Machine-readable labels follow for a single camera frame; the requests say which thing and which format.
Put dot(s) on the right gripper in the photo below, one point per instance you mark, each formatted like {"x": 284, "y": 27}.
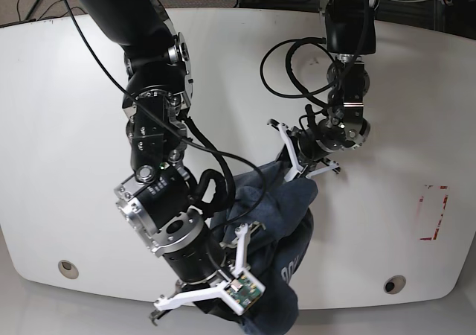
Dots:
{"x": 203, "y": 265}

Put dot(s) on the right table cable grommet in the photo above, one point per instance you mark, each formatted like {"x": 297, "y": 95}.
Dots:
{"x": 395, "y": 284}

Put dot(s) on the table cable grommet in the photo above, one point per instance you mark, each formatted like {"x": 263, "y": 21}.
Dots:
{"x": 68, "y": 270}
{"x": 395, "y": 284}

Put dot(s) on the red tape rectangle marking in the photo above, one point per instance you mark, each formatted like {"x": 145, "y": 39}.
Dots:
{"x": 430, "y": 211}

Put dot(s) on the left table cable grommet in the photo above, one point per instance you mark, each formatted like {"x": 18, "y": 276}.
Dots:
{"x": 68, "y": 270}

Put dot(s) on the dark blue t-shirt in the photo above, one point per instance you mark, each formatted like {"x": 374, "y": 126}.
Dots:
{"x": 276, "y": 249}

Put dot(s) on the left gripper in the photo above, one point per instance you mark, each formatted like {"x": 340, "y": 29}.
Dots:
{"x": 301, "y": 155}

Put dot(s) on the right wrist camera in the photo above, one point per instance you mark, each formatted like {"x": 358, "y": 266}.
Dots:
{"x": 243, "y": 292}

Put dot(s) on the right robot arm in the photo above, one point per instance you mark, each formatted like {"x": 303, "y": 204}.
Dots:
{"x": 179, "y": 178}

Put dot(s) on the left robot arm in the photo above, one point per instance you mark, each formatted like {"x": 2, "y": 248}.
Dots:
{"x": 334, "y": 118}

